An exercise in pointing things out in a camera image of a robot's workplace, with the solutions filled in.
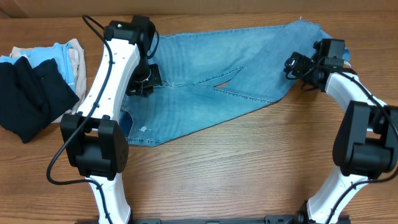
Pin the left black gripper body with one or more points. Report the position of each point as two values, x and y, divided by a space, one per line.
144 78

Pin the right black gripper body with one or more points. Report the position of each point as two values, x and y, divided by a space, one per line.
302 71

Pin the blue denim jeans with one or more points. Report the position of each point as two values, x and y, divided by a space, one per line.
212 77

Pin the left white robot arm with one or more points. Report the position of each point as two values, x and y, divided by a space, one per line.
93 139

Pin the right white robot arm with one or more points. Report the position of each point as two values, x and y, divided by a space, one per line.
365 148

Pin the beige folded garment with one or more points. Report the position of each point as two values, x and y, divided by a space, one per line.
79 65

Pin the light blue folded garment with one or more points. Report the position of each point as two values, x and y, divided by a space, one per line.
66 57

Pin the black folded garment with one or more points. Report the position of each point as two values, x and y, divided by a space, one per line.
31 98

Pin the brown cardboard backboard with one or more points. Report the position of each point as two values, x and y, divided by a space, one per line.
74 8

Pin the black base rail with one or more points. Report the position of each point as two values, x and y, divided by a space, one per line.
269 219

